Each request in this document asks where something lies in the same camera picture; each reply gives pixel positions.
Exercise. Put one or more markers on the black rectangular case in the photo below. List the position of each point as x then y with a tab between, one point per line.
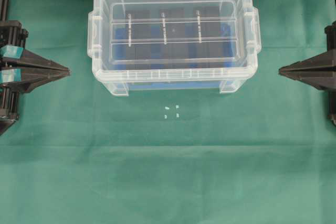
139	32
175	51
210	49

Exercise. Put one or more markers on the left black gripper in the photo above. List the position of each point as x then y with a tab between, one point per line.
39	71

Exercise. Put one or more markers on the right black rectangular case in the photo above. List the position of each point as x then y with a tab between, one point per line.
210	49

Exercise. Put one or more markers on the clear plastic box lid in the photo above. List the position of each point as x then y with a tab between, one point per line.
116	8

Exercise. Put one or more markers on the blue foam insert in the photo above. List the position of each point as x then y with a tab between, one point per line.
159	78

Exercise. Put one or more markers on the clear plastic storage box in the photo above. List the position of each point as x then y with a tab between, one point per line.
247	33

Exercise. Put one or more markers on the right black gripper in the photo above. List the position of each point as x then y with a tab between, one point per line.
317	71

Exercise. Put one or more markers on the left black rectangular case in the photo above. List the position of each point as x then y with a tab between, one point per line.
139	32

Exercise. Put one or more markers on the middle black rectangular case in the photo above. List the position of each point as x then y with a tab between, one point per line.
175	51

